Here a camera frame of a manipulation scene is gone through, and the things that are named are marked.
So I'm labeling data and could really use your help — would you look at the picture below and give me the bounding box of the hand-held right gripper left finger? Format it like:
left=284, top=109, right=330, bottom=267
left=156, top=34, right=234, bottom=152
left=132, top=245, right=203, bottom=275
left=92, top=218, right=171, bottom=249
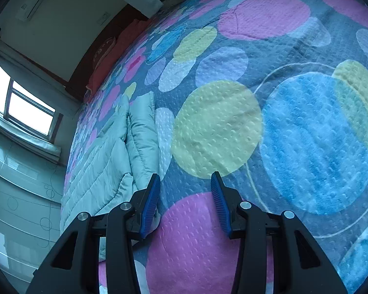
left=26, top=173, right=161, bottom=294

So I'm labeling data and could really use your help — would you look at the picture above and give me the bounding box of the light green puffer jacket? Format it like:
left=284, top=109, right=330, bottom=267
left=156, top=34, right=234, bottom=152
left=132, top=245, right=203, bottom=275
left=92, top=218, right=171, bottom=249
left=60, top=91, right=160, bottom=261

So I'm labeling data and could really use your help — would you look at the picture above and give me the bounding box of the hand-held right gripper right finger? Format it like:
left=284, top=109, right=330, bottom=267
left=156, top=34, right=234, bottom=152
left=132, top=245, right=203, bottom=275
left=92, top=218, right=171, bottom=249
left=210, top=171, right=348, bottom=294

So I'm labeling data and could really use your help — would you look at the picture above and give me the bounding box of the red folded blanket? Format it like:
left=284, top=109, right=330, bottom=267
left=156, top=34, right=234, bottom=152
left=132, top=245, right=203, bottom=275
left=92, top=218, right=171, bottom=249
left=86, top=18, right=151, bottom=94

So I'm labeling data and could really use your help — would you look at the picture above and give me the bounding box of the brown cushion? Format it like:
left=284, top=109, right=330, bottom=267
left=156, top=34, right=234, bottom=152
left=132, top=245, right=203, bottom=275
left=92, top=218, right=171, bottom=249
left=92, top=36, right=117, bottom=68

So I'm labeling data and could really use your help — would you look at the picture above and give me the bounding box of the glass-door wardrobe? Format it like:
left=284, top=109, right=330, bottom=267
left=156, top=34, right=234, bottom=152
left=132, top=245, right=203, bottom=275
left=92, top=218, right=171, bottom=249
left=0, top=129, right=68, bottom=282

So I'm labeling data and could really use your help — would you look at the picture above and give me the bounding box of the dark wooden headboard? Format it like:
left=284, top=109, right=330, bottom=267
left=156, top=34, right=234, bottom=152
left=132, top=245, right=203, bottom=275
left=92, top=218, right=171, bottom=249
left=64, top=4, right=154, bottom=92

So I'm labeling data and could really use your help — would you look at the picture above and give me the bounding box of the window beside wardrobe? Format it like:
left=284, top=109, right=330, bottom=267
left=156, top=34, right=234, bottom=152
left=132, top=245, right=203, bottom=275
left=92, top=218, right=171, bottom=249
left=0, top=52, right=63, bottom=144

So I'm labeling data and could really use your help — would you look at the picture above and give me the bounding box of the dotted colourful bedspread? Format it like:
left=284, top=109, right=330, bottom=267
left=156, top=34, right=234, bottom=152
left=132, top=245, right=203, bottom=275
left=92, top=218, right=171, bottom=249
left=63, top=0, right=368, bottom=294

